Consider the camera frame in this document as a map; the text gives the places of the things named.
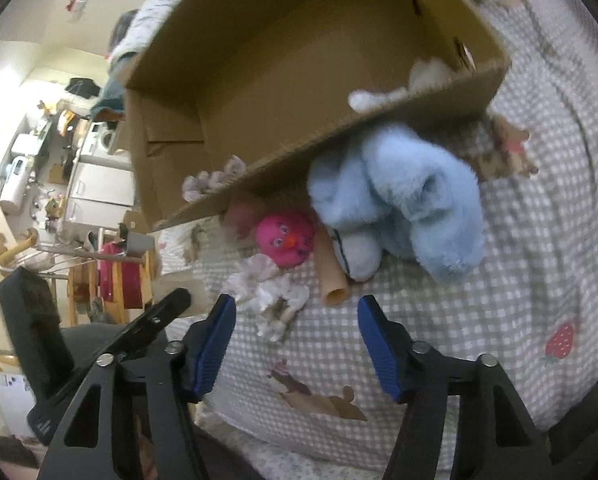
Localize white fluffy scrunchie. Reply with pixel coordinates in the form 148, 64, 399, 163
224, 254, 310, 344

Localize beige tube sock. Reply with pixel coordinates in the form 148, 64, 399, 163
313, 226, 350, 307

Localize light blue plush toy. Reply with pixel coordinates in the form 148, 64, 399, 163
307, 122, 485, 282

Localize red cloth on rack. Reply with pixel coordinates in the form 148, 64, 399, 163
98, 260, 142, 309

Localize checkered printed bed quilt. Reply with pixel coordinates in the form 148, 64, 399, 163
156, 0, 598, 480

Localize pink round plush toy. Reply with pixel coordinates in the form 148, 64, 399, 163
255, 211, 314, 269

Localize mauve fluffy scrunchie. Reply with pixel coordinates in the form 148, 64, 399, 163
182, 155, 247, 203

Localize white cabinet drawers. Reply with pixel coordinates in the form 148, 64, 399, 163
60, 162, 135, 240

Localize white washing machine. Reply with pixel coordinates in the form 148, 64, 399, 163
80, 122, 124, 159

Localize teal pillow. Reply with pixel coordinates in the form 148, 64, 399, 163
90, 55, 132, 122

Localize brown cardboard box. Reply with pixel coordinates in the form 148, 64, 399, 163
124, 0, 511, 230

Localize white sock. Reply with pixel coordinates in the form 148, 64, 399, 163
348, 58, 456, 114

